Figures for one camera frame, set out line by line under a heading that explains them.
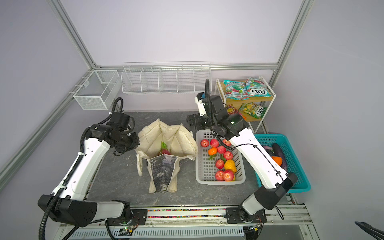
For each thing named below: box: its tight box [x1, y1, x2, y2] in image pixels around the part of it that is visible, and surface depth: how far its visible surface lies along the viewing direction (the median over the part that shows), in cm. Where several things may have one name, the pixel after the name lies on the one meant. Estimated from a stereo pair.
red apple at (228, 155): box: [223, 151, 234, 160], surface depth 92 cm
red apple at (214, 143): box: [209, 138, 220, 148], surface depth 98 cm
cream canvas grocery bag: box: [134, 119, 198, 193], surface depth 83 cm
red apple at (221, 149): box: [217, 145, 226, 154], surface depth 95 cm
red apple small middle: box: [215, 159, 225, 170], surface depth 89 cm
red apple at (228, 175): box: [223, 169, 234, 182], surface depth 79 cm
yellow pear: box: [224, 159, 237, 174], surface depth 87 cm
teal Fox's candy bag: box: [245, 77, 272, 97], surface depth 84 cm
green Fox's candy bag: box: [238, 102, 268, 119], surface depth 98 cm
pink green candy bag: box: [223, 80, 249, 101], surface depth 82 cm
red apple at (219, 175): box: [215, 170, 224, 181], surface depth 84 cm
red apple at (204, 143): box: [200, 139, 210, 148], surface depth 98 cm
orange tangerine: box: [208, 147, 218, 156], surface depth 93 cm
